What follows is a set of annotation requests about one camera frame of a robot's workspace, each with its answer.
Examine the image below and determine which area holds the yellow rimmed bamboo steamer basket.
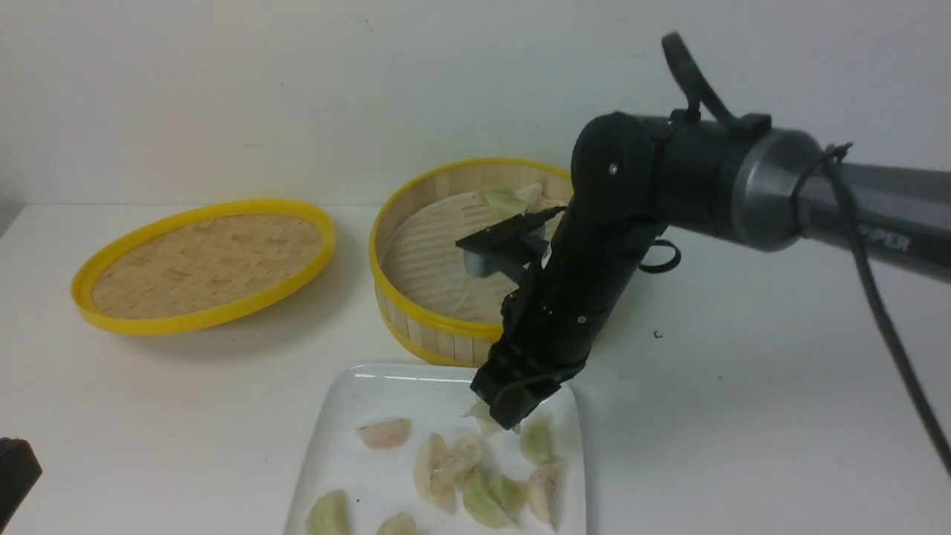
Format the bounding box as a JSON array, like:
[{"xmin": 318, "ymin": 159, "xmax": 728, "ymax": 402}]
[{"xmin": 368, "ymin": 157, "xmax": 573, "ymax": 368}]

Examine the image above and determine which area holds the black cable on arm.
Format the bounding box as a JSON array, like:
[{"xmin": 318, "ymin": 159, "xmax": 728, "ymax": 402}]
[{"xmin": 639, "ymin": 31, "xmax": 951, "ymax": 476}]

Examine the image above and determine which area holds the pale dumpling plate bottom edge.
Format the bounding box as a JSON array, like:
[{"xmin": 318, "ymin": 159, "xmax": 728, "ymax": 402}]
[{"xmin": 376, "ymin": 511, "xmax": 419, "ymax": 535}]

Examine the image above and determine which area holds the beige dumpling plate right bottom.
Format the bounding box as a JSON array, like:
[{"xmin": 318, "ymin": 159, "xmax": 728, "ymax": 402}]
[{"xmin": 526, "ymin": 459, "xmax": 568, "ymax": 532}]

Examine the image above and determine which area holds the green dumpling in steamer back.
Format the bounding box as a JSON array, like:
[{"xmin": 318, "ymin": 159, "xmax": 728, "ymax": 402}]
[{"xmin": 478, "ymin": 187, "xmax": 529, "ymax": 220}]

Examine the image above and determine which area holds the pale green dumpling plate right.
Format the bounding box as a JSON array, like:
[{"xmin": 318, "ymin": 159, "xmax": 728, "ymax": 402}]
[{"xmin": 519, "ymin": 413, "xmax": 556, "ymax": 465}]

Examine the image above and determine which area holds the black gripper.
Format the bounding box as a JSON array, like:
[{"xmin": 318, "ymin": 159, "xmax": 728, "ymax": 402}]
[{"xmin": 471, "ymin": 289, "xmax": 604, "ymax": 429}]

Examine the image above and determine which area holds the black object at left edge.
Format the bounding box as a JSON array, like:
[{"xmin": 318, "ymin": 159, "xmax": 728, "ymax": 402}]
[{"xmin": 1, "ymin": 438, "xmax": 43, "ymax": 533}]

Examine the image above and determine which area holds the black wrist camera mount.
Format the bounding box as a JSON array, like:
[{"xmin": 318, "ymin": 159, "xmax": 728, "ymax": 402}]
[{"xmin": 455, "ymin": 206, "xmax": 566, "ymax": 285}]

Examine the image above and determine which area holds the green dumpling plate centre bottom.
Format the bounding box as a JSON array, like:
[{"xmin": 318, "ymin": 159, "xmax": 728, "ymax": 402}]
[{"xmin": 462, "ymin": 467, "xmax": 514, "ymax": 530}]

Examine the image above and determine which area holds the beige dumpling plate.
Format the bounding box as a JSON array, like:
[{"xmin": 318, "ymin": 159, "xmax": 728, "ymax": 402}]
[
  {"xmin": 434, "ymin": 432, "xmax": 484, "ymax": 484},
  {"xmin": 526, "ymin": 459, "xmax": 568, "ymax": 532},
  {"xmin": 413, "ymin": 433, "xmax": 456, "ymax": 513}
]

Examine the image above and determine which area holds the white square plate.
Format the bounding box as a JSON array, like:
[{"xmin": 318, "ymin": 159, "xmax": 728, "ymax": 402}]
[{"xmin": 283, "ymin": 363, "xmax": 592, "ymax": 534}]

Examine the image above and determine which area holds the white steamer liner paper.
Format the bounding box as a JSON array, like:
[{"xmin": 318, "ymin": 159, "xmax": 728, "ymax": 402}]
[{"xmin": 376, "ymin": 184, "xmax": 566, "ymax": 324}]

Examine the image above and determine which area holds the yellow rimmed bamboo steamer lid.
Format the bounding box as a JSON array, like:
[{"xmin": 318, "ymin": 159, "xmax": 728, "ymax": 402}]
[{"xmin": 71, "ymin": 198, "xmax": 337, "ymax": 337}]

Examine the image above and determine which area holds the pink dumpling on plate left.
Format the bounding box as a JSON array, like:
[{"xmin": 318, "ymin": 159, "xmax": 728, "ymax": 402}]
[{"xmin": 356, "ymin": 418, "xmax": 412, "ymax": 450}]

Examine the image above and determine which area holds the green dumpling plate bottom left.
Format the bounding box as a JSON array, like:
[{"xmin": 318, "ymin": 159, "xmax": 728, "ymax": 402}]
[{"xmin": 305, "ymin": 490, "xmax": 352, "ymax": 534}]

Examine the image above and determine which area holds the beige dumpling plate centre left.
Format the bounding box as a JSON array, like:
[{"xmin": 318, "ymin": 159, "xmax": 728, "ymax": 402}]
[{"xmin": 413, "ymin": 433, "xmax": 456, "ymax": 513}]

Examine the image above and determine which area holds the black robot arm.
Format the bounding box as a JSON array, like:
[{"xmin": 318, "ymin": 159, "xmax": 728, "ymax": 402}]
[{"xmin": 456, "ymin": 112, "xmax": 949, "ymax": 429}]

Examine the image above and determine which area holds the green dumpling beside beige one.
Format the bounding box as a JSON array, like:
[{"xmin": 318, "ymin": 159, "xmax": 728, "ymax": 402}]
[{"xmin": 490, "ymin": 473, "xmax": 527, "ymax": 522}]

